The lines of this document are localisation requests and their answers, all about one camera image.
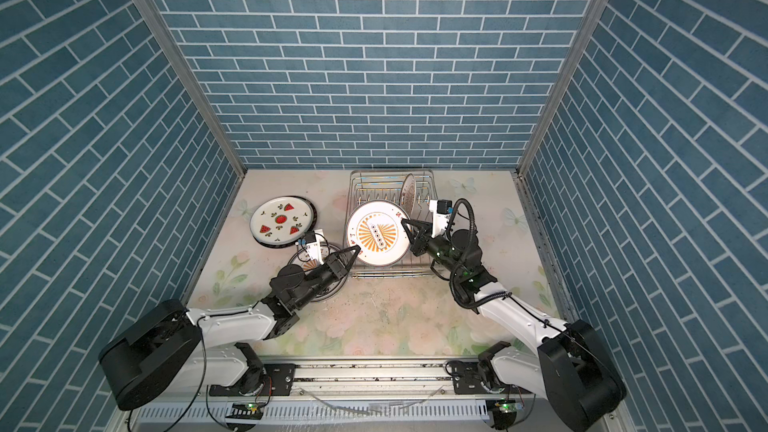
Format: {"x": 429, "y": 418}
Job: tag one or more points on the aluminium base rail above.
{"x": 324, "y": 392}

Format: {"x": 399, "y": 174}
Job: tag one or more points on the green circuit board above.
{"x": 504, "y": 410}
{"x": 245, "y": 412}

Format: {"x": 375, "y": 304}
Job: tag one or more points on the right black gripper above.
{"x": 423, "y": 240}

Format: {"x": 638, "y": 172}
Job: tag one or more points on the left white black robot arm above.
{"x": 173, "y": 347}

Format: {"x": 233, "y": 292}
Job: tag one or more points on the left green circuit board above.
{"x": 245, "y": 412}

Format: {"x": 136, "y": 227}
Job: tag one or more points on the sunburst white plate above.
{"x": 376, "y": 227}
{"x": 407, "y": 199}

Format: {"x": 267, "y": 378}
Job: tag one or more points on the strawberry print blue rim plate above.
{"x": 282, "y": 221}

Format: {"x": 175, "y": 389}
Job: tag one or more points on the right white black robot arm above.
{"x": 567, "y": 363}

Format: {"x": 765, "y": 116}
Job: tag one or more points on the red rim white plate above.
{"x": 307, "y": 262}

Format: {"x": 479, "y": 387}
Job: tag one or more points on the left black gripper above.
{"x": 336, "y": 267}

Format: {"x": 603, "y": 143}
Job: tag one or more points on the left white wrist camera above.
{"x": 316, "y": 246}

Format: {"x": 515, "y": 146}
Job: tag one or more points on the right green circuit board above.
{"x": 504, "y": 410}

